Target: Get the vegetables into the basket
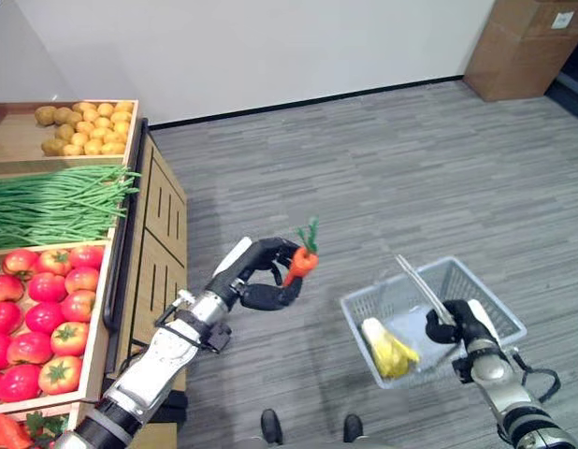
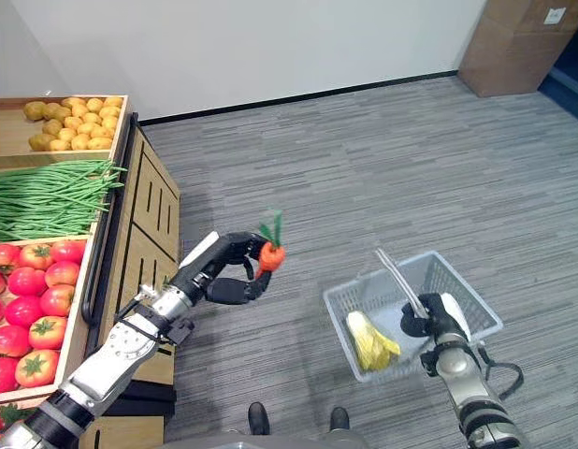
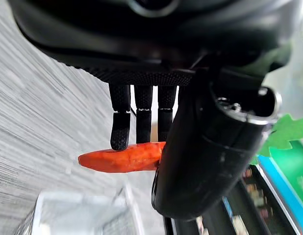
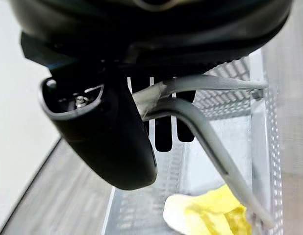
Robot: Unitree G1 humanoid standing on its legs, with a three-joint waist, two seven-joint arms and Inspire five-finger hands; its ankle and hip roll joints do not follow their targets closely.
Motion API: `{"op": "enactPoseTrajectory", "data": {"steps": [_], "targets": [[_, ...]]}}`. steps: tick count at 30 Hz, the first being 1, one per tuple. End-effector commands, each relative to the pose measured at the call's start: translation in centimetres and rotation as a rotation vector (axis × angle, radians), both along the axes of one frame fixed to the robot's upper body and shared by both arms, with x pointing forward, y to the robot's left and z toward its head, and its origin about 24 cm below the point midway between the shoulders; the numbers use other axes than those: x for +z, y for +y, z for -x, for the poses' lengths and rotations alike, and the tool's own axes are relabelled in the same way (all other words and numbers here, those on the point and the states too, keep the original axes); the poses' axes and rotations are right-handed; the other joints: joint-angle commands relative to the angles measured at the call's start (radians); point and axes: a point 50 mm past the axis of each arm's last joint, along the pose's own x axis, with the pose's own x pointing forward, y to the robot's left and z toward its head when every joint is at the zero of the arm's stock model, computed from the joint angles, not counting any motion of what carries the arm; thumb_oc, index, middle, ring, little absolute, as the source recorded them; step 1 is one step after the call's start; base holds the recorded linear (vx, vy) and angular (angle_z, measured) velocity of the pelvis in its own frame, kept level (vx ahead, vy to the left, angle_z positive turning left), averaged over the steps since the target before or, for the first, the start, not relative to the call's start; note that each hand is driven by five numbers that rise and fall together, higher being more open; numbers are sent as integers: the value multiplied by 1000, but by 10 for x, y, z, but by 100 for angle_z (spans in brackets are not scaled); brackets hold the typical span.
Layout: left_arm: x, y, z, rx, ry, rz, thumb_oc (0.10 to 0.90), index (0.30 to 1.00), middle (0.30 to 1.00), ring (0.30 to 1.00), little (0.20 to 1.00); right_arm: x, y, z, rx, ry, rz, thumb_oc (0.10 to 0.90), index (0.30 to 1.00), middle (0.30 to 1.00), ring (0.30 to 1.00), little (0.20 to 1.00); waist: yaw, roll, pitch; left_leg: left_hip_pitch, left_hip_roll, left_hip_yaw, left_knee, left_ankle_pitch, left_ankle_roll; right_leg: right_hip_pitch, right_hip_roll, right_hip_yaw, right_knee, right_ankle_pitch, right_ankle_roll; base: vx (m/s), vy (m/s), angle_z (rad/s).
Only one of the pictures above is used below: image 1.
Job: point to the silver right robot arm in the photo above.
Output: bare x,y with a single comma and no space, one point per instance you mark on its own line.
499,379

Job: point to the yellow napa cabbage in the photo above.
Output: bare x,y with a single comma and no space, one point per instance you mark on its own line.
392,351

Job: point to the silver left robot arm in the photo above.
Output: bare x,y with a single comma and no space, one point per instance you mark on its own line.
148,369

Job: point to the orange carrot with green top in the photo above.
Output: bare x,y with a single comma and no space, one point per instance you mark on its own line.
299,267
8,432

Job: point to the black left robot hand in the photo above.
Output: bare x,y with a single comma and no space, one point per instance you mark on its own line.
258,252

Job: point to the brown potato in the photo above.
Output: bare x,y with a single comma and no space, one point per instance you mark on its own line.
64,132
64,115
53,146
46,115

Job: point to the brown cardboard box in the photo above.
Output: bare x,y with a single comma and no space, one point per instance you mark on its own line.
518,51

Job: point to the dark left robot foot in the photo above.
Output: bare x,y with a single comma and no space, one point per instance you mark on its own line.
271,426

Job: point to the green long beans bunch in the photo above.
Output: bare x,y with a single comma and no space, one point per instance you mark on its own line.
50,206

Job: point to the dark robot foot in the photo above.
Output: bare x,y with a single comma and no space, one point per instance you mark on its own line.
271,426
353,428

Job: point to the black baseboard strip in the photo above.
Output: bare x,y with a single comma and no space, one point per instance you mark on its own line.
307,104

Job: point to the dark right robot foot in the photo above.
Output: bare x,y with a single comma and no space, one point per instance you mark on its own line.
353,428

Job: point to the wooden produce display stand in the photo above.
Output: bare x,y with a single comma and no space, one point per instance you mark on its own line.
165,210

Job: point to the white label on cardboard box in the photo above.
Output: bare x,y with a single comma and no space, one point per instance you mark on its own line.
562,21

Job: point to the yellow round fruit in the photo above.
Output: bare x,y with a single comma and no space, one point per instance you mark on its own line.
99,133
72,150
105,109
121,117
93,147
79,139
84,106
114,137
102,122
121,127
112,149
124,106
90,115
84,127

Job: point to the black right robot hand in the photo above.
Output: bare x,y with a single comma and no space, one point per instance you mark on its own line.
476,322

